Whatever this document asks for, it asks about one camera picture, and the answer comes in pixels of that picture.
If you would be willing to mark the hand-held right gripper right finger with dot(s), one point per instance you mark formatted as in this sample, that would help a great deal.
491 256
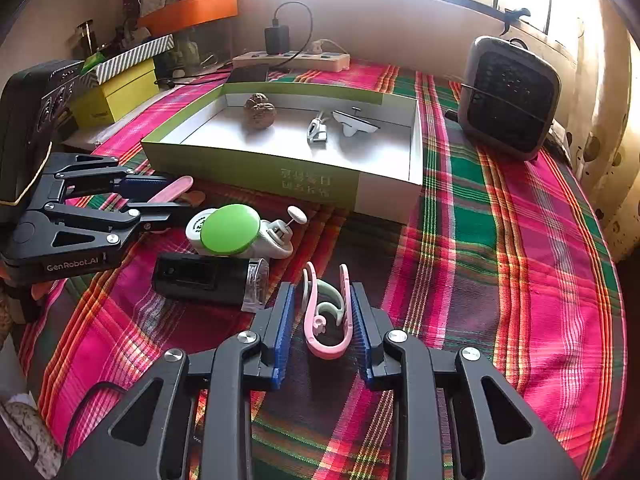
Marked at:
361 335

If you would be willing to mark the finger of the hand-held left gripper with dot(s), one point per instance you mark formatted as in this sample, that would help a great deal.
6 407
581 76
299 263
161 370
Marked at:
160 215
140 185

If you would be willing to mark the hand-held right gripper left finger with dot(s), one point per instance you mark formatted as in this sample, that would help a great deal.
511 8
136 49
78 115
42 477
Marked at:
284 335

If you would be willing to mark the white bottle cap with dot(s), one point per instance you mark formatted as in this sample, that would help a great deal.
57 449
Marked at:
195 227

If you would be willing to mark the pink green hook clip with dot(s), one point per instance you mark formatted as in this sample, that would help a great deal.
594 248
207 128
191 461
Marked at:
325 347

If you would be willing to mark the green white mushroom lamp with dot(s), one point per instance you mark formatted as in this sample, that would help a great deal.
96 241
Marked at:
230 230

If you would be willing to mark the black battery charger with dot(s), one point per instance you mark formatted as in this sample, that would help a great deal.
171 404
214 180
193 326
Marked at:
200 277

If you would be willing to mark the green white cardboard box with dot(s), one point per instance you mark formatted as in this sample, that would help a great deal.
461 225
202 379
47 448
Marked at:
320 185

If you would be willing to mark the black white round gadget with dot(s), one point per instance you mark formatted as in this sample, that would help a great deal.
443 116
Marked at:
352 122

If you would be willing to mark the green packet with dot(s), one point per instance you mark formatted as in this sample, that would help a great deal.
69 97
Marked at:
92 62

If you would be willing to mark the yellow cardboard box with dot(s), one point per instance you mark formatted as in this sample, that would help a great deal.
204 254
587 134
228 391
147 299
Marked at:
120 95

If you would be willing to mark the metal cup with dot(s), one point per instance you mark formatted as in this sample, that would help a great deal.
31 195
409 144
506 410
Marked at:
86 37

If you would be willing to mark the glass tank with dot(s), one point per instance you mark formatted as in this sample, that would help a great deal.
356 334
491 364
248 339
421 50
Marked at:
200 50

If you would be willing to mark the plaid tablecloth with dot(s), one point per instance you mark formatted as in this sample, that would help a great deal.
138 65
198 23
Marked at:
500 270

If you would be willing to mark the black smartphone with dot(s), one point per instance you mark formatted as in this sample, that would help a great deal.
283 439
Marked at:
247 75

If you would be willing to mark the white power strip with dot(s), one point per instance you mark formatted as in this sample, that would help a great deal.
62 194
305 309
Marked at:
300 62

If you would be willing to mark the white plug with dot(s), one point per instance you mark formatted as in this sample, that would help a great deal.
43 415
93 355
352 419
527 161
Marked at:
320 47

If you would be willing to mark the black heater plug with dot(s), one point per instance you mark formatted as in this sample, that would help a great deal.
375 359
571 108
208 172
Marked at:
454 115

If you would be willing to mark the grey space heater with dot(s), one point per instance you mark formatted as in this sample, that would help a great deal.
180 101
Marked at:
505 100

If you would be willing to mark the beige dotted curtain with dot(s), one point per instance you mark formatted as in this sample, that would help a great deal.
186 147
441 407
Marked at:
605 170

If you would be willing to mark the black window latch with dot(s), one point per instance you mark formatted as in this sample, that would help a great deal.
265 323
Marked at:
515 15

